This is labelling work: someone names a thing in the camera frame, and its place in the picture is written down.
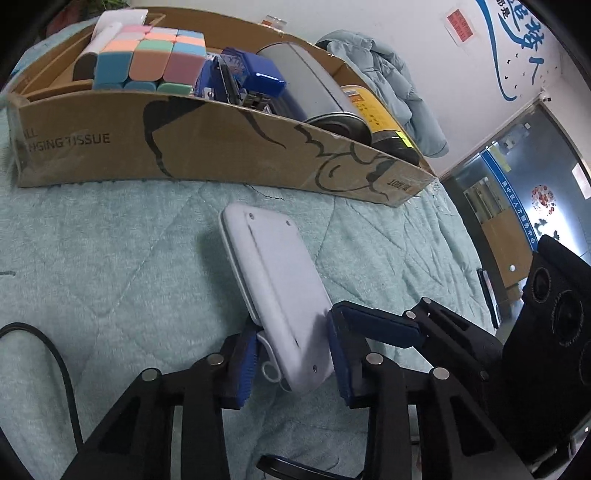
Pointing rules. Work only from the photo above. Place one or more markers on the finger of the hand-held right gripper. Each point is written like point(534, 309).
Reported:
point(378, 323)

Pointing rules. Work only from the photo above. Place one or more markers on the light blue padded jacket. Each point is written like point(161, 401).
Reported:
point(392, 69)

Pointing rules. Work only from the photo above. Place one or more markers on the small glass jar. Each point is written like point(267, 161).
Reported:
point(274, 21)

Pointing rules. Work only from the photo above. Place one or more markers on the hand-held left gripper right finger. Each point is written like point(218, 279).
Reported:
point(339, 364)

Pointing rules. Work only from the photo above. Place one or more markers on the blue wall decal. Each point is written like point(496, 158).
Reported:
point(496, 69)

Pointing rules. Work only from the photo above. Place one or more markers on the red wall sign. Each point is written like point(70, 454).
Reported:
point(461, 25)

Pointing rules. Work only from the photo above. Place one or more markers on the glass door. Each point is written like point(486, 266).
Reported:
point(508, 194)

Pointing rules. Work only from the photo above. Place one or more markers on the dark jar with yellow label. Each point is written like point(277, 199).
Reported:
point(374, 110)

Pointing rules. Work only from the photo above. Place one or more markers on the narrow cardboard insert tray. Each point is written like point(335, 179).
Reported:
point(51, 69)

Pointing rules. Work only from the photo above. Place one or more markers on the silver cylindrical tin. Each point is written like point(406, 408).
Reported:
point(304, 78)

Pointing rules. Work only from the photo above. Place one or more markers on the large shallow cardboard box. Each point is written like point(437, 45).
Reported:
point(207, 147)

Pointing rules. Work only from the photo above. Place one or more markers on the blue stapler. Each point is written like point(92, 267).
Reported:
point(249, 74)

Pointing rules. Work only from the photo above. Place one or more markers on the pastel puzzle cube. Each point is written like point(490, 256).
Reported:
point(152, 60)

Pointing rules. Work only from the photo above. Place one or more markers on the light grey device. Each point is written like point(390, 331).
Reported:
point(277, 286)

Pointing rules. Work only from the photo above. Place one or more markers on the white plastic bottle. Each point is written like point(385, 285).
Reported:
point(120, 21)

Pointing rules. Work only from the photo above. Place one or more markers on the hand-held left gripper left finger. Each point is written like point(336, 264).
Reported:
point(242, 364)

